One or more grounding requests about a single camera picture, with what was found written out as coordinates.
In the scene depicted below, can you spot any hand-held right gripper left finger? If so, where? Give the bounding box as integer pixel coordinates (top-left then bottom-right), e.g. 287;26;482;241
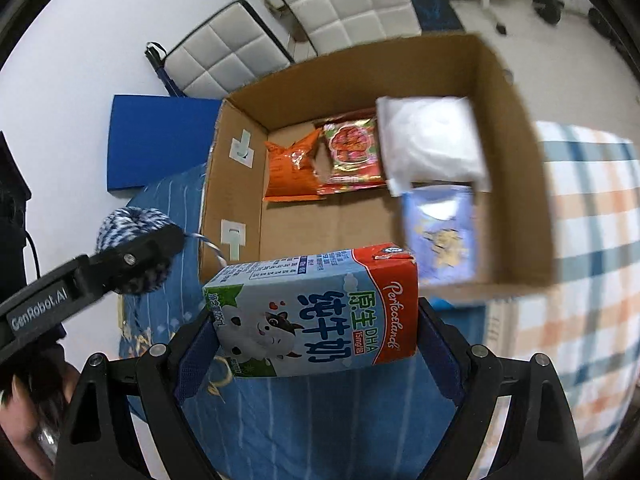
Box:
52;305;223;480

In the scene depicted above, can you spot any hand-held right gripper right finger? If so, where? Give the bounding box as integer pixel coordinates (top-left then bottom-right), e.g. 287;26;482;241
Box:
417;297;585;480

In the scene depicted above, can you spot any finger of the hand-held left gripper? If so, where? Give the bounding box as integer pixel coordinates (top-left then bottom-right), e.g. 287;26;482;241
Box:
74;224;187;297

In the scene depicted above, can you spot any blue and white yarn ball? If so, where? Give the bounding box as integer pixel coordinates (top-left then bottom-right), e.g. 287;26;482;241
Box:
96;208;227;296

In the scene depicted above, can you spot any small milk carton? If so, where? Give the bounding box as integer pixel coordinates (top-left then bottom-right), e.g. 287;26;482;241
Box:
202;242;420;378

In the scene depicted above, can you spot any blue tissue pack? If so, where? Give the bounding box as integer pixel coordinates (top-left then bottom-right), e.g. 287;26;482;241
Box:
402;185;478;286

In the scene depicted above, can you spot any cardboard box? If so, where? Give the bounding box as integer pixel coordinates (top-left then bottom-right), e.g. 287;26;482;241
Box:
198;32;556;303

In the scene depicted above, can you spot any orange snack packet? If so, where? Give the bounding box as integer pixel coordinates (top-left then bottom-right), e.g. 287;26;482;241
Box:
263;127;331;203

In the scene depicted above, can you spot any white plastic-wrapped soft pack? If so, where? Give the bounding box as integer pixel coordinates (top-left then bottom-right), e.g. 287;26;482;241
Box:
375;95;492;197

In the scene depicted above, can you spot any red snack packet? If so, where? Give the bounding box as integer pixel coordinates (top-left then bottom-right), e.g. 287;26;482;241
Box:
314;114;388;196

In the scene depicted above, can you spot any person's left hand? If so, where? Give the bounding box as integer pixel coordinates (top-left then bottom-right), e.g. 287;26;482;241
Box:
0;364;81;467

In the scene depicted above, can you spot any blue foam mat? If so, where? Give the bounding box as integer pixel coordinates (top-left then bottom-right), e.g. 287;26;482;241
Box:
106;94;223;193

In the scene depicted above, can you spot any blue striped blanket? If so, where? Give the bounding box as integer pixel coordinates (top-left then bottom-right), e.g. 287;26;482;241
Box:
117;165;521;480

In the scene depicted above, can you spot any plaid blanket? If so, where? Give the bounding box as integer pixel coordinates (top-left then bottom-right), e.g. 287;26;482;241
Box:
492;121;640;480

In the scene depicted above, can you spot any white padded chair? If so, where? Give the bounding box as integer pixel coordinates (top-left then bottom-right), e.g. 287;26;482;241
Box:
145;0;296;101
255;0;418;58

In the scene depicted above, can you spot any black weight bench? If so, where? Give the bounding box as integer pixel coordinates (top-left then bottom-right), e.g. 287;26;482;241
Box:
407;0;463;36

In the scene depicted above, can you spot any short barbell with black plates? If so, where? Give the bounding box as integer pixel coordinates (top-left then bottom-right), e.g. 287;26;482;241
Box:
532;0;626;46

